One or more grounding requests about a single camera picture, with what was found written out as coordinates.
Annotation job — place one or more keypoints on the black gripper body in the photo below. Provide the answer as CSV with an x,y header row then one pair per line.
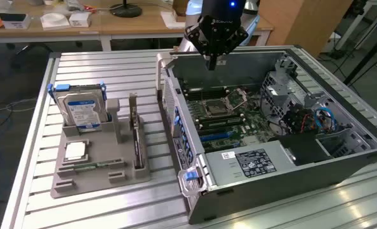
x,y
222,14

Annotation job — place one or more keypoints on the black graphics card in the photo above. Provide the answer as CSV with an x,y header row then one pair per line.
x,y
138,143

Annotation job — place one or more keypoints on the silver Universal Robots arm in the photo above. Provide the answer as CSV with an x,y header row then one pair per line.
x,y
193,7

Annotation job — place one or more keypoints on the white paper booklet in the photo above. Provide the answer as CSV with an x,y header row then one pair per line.
x,y
173,21

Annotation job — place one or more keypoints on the brown cardboard box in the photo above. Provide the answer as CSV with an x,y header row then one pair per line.
x,y
178,9

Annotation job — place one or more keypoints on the wooden desk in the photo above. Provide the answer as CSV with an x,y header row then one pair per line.
x,y
127,23

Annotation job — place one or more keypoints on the wooden cabinet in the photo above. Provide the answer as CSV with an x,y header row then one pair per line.
x,y
309,23

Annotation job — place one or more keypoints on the metal socket cover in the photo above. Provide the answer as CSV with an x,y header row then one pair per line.
x,y
233,93

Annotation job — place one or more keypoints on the black round lamp base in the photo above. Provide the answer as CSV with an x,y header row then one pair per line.
x,y
126,10

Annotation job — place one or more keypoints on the metal disk bay cage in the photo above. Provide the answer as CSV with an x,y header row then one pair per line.
x,y
281,95

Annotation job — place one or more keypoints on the CPU socket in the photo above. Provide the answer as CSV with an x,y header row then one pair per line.
x,y
216,108

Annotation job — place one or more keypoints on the small white labelled box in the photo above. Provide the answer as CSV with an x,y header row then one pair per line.
x,y
81,20

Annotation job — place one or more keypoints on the black stand pole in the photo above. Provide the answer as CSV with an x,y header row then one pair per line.
x,y
367,47

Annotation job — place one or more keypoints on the blue expansion slot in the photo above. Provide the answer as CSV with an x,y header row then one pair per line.
x,y
218,136

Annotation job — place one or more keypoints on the white box with round insert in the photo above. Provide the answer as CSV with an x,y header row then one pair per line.
x,y
55,22

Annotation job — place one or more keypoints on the hard disk with blue carrier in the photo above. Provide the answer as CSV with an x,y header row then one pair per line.
x,y
81,112

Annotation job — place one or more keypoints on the black plastic shroud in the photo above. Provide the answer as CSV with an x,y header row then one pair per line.
x,y
300,148

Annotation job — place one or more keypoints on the black office chair base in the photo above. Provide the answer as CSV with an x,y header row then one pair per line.
x,y
30,48

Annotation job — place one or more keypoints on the grey power supply unit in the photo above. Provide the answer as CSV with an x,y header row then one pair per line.
x,y
256,162

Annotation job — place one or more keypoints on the grey parts rack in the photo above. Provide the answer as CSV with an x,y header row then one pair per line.
x,y
106,152

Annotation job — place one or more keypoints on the white box with dark top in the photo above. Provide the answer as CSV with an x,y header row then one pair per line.
x,y
15,22

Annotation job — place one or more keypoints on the blue case latch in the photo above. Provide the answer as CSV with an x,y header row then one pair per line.
x,y
189,177

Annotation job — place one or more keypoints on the silver CPU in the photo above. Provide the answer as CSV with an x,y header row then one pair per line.
x,y
75,151

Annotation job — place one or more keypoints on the green RAM stick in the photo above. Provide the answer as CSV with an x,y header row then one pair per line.
x,y
93,165

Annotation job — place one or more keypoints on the open dark grey PC case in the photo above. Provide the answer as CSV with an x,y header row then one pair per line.
x,y
272,190

